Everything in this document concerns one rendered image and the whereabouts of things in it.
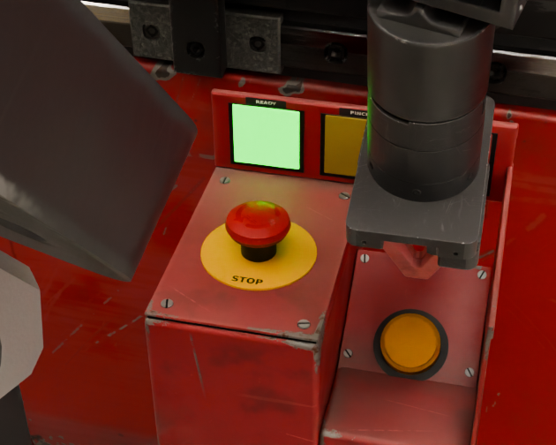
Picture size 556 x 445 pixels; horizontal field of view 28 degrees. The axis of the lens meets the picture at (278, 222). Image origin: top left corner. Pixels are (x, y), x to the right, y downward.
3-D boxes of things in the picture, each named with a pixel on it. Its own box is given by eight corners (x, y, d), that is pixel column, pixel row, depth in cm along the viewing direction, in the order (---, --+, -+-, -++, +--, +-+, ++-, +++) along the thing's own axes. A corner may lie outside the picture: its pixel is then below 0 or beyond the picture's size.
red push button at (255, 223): (219, 275, 68) (216, 229, 66) (236, 236, 71) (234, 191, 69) (282, 284, 67) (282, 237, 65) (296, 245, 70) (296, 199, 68)
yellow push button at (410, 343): (377, 373, 72) (375, 366, 70) (386, 316, 73) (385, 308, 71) (436, 381, 71) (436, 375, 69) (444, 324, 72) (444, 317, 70)
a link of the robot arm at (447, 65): (346, 7, 47) (474, 40, 45) (405, -85, 51) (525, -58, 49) (349, 120, 53) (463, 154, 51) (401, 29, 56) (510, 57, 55)
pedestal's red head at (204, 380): (156, 452, 71) (131, 232, 61) (222, 293, 84) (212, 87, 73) (468, 508, 68) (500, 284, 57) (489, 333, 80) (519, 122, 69)
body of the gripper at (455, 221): (492, 120, 61) (506, 16, 55) (474, 267, 55) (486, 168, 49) (375, 108, 62) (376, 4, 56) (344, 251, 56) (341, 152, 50)
